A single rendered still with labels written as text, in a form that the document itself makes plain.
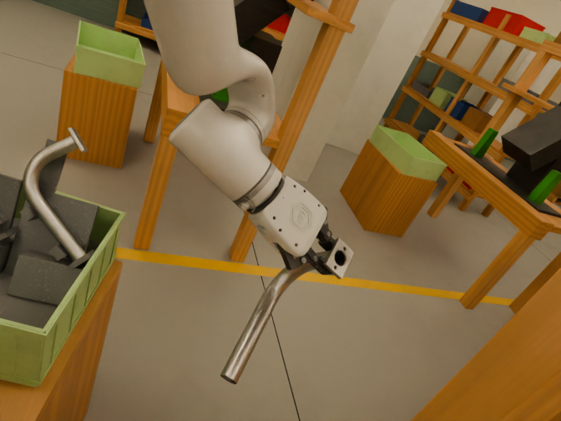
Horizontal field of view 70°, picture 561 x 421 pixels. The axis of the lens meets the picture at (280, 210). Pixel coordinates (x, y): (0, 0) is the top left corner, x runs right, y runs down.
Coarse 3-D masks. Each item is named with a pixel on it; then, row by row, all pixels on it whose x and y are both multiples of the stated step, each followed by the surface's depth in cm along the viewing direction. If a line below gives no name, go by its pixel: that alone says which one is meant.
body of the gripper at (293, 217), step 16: (288, 192) 61; (304, 192) 63; (256, 208) 59; (272, 208) 59; (288, 208) 60; (304, 208) 62; (320, 208) 64; (256, 224) 60; (272, 224) 58; (288, 224) 60; (304, 224) 62; (320, 224) 63; (272, 240) 61; (288, 240) 59; (304, 240) 61
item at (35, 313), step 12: (0, 276) 89; (0, 288) 87; (0, 300) 85; (12, 300) 86; (24, 300) 87; (0, 312) 83; (12, 312) 84; (24, 312) 85; (36, 312) 86; (48, 312) 87; (36, 324) 83
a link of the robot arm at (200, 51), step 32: (160, 0) 37; (192, 0) 36; (224, 0) 39; (160, 32) 40; (192, 32) 39; (224, 32) 41; (192, 64) 42; (224, 64) 43; (256, 64) 50; (256, 96) 57
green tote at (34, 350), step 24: (96, 216) 105; (120, 216) 104; (96, 240) 109; (96, 264) 93; (72, 288) 80; (96, 288) 101; (72, 312) 85; (0, 336) 71; (24, 336) 71; (48, 336) 72; (0, 360) 75; (24, 360) 75; (48, 360) 80; (24, 384) 78
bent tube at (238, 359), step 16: (336, 240) 66; (336, 256) 68; (288, 272) 72; (304, 272) 72; (336, 272) 64; (272, 288) 72; (272, 304) 71; (256, 320) 69; (240, 336) 68; (256, 336) 68; (240, 352) 65; (224, 368) 64; (240, 368) 64
